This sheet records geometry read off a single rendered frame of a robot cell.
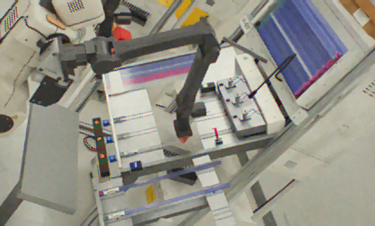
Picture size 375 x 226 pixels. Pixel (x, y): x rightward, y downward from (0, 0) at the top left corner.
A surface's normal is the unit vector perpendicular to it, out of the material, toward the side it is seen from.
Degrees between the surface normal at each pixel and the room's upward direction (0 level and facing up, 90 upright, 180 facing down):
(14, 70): 90
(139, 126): 43
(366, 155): 90
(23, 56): 90
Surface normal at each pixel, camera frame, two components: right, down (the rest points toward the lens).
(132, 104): -0.07, -0.68
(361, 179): -0.76, -0.31
